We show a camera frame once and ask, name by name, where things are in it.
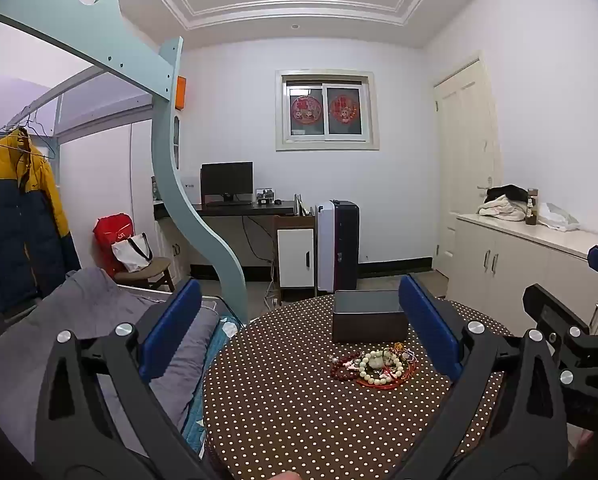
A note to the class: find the white tote bag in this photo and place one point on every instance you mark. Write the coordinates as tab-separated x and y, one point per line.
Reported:
131	255

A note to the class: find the brown polka-dot tablecloth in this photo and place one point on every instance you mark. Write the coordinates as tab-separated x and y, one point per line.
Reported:
304	410

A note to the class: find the red bag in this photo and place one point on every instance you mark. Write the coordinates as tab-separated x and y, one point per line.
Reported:
111	232

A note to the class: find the white box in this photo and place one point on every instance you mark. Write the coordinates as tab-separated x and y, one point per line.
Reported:
189	192

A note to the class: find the leaning picture frames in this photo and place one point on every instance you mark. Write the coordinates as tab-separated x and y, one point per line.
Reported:
303	205

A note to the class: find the grey blanket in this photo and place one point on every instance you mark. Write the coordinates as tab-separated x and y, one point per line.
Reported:
79	320

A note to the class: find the yellow and navy jacket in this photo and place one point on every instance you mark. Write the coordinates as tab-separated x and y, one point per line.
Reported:
14	210

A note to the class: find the glass bottle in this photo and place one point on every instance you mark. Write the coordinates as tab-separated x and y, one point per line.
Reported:
531	207

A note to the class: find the red round window decoration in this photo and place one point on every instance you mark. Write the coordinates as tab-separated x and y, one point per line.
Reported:
344	108
306	111

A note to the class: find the black computer monitor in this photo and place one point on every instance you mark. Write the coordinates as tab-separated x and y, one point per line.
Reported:
226	180

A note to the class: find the dark grey storage box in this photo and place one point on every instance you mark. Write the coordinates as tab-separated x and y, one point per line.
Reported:
369	320

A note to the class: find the white sideboard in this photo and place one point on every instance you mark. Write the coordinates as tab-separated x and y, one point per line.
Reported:
519	265

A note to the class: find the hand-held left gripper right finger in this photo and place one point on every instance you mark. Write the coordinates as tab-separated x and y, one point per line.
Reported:
429	320

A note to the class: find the black garment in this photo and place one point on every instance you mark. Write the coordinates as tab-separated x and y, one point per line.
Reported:
506	191

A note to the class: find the small photo frame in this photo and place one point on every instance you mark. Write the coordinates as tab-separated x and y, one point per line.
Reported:
265	194

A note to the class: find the light blue loft bed frame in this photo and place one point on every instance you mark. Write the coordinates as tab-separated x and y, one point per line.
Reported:
171	160

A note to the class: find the wooden stool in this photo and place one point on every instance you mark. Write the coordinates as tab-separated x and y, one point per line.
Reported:
146	270

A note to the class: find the white plastic bag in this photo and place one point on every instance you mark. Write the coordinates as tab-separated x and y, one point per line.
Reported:
556	215

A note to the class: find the white framed window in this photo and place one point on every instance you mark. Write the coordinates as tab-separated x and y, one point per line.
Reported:
327	135

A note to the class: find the black and white suitcase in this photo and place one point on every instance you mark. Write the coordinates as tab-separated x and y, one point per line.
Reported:
336	245

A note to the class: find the dark wooden desk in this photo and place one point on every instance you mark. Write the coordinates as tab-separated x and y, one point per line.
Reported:
229	208

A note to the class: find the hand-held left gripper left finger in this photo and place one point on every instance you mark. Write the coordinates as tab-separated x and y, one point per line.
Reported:
171	325

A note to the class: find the cream door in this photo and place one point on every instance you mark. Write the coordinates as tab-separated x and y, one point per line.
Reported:
466	170

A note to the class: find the white garment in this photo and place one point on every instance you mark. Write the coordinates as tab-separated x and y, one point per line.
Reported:
501	210

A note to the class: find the orange box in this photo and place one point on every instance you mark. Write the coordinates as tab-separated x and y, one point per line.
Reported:
181	92

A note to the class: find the white door cabinet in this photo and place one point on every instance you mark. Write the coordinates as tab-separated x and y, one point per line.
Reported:
295	255

